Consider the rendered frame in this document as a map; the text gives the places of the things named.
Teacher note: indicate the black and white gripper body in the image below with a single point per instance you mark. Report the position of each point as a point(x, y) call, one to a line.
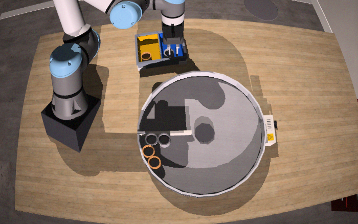
point(173, 30)

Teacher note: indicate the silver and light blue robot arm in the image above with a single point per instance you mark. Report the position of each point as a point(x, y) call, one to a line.
point(81, 44)

